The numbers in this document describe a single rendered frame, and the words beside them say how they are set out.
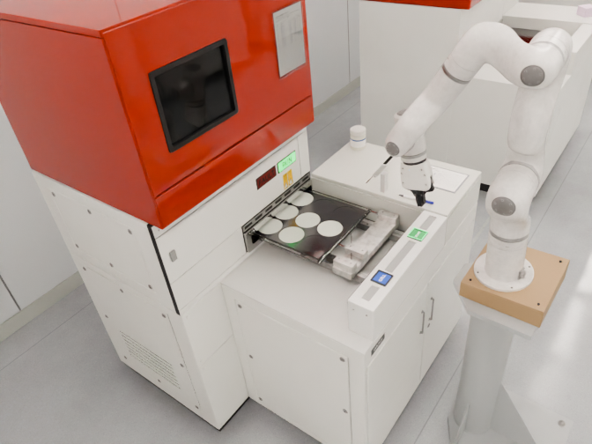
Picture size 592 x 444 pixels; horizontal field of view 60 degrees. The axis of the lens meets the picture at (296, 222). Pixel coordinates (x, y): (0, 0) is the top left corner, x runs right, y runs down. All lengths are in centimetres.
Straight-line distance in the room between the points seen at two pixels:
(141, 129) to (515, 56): 96
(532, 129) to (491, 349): 89
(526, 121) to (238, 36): 86
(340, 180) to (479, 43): 95
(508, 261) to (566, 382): 113
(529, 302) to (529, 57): 80
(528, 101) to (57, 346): 264
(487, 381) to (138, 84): 164
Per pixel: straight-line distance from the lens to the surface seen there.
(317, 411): 216
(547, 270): 191
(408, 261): 177
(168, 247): 171
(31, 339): 333
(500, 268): 179
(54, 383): 304
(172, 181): 156
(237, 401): 246
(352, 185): 213
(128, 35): 139
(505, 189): 154
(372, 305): 162
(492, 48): 143
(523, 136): 151
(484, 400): 231
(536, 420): 261
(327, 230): 200
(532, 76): 135
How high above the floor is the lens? 214
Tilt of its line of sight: 37 degrees down
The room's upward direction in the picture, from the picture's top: 7 degrees counter-clockwise
